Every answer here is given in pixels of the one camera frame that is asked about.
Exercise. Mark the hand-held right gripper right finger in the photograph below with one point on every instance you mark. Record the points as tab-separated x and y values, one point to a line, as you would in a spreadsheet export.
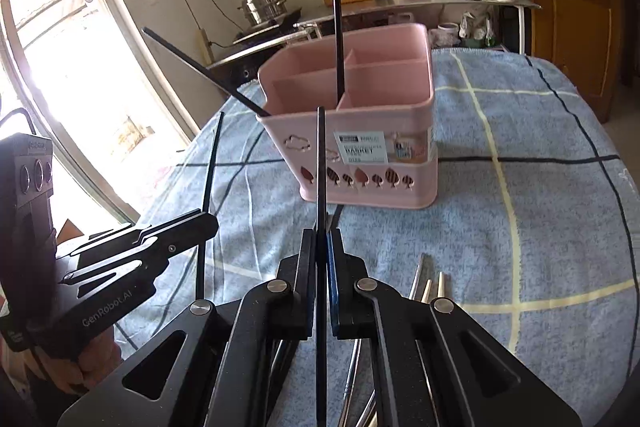
334	267

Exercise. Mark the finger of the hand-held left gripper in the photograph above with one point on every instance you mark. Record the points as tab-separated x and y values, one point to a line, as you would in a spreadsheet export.
150	254
170	222

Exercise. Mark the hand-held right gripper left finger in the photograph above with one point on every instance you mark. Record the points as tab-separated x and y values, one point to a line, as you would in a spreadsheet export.
305	287

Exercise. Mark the black chopstick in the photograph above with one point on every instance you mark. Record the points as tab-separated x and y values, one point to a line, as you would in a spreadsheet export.
321	167
212	167
200	69
337	17

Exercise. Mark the pink utensil holder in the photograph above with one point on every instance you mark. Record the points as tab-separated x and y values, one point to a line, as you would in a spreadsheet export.
295	132

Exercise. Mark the person's left hand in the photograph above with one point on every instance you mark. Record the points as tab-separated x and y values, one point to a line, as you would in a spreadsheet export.
95	372

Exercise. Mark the white framed window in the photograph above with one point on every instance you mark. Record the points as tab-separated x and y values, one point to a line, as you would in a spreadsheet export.
60	57

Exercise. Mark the blue checked blanket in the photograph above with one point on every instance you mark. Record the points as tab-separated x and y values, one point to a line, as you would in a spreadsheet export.
500	207

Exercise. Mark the white power strip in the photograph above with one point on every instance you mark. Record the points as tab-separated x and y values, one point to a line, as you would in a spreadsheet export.
204	47

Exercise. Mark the low metal shelf table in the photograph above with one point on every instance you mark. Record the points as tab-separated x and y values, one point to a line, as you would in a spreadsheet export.
240	54

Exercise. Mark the black induction cooker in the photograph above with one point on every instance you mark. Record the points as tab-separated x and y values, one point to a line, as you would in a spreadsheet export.
280	24

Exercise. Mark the steel steamer pot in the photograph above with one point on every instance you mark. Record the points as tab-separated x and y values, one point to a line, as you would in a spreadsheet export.
262	7

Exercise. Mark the white mug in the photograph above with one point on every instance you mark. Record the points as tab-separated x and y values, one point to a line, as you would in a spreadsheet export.
448	34

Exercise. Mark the steel kitchen table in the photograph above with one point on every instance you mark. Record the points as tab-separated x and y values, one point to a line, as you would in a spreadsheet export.
390	7

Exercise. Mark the crumpled plastic bags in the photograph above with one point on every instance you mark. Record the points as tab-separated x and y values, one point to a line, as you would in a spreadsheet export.
477	29

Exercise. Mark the wooden door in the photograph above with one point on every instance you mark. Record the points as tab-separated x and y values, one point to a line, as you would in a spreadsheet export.
570	7

